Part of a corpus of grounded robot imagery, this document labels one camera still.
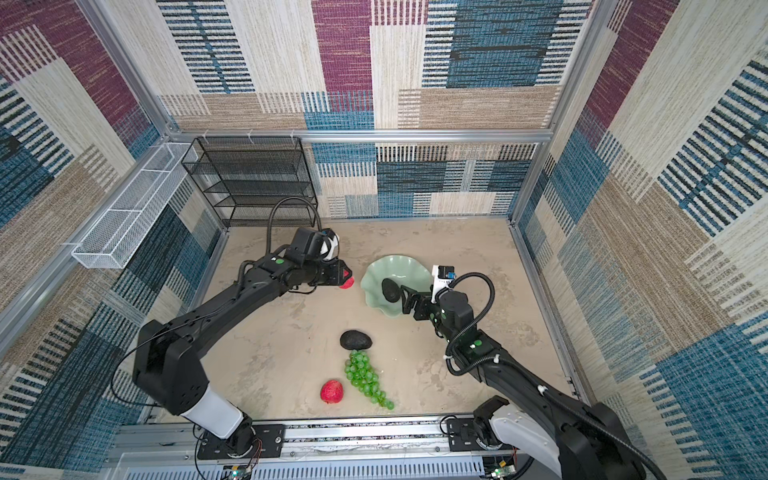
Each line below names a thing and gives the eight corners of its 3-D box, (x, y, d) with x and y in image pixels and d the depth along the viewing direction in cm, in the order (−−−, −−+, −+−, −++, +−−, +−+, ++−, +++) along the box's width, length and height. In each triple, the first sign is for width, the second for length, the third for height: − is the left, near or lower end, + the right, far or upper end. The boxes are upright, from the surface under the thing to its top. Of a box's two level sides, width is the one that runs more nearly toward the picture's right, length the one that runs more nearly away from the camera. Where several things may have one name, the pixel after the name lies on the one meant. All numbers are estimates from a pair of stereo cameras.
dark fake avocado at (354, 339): (341, 351, 89) (339, 346, 86) (343, 335, 92) (341, 329, 89) (372, 351, 89) (371, 346, 86) (372, 335, 92) (372, 329, 89)
